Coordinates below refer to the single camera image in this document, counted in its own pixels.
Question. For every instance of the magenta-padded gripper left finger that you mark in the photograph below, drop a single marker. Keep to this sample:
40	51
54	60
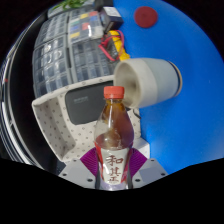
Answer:
75	171

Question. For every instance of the white cardboard box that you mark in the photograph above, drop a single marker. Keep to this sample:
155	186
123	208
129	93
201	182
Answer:
142	146

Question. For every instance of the white grey ceramic mug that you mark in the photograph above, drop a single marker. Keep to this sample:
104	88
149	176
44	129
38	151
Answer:
153	81

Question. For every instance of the flat round red coaster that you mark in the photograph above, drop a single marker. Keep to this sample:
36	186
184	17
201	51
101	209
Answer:
146	16

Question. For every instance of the clear red-capped drink bottle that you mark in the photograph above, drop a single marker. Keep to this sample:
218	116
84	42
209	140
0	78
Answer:
113	133

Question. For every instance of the grey small-parts drawer cabinet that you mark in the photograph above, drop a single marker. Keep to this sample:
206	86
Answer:
90	61
51	30
51	70

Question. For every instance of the white dotted fabric tray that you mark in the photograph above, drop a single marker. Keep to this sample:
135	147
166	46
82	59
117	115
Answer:
66	133

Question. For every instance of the black rectangular case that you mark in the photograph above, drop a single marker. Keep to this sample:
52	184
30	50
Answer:
83	103

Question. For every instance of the yellow multimeter with red leads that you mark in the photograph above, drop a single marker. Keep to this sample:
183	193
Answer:
115	46

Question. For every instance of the grey cabinet with coloured drawers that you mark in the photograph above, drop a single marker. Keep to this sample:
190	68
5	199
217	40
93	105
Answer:
83	25

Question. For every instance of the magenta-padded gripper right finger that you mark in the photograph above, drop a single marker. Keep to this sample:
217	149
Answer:
150	171

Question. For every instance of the dark blue product box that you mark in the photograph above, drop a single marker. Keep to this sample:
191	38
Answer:
111	18

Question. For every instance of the black zip case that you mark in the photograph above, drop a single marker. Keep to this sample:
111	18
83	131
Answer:
103	3

